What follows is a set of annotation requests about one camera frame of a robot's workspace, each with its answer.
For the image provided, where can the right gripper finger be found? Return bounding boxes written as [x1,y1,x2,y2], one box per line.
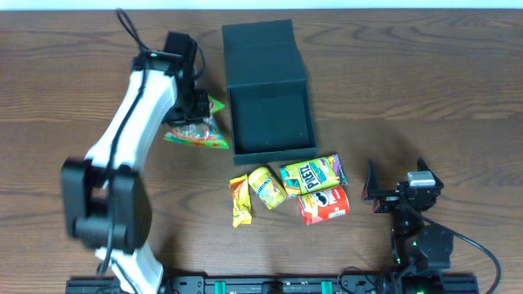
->
[417,158,439,181]
[364,160,378,192]

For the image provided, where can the green Haribo gummy bag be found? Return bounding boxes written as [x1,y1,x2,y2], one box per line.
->
[163,96,229,149]

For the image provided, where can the green Pretz snack box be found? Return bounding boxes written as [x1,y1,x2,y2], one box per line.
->
[279,154,348,198]

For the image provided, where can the red Pringles can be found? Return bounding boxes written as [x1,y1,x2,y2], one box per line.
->
[297,185,350,225]

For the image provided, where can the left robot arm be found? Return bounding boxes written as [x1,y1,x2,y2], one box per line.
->
[60,32,210,293]

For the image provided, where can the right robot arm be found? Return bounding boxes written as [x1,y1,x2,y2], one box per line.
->
[361,158,454,278]

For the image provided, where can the dark green open box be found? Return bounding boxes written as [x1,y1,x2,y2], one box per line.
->
[222,20,318,165]

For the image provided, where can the yellow orange candy packet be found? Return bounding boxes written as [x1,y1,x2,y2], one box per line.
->
[229,175,253,228]

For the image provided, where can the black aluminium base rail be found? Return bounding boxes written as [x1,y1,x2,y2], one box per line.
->
[65,274,480,294]

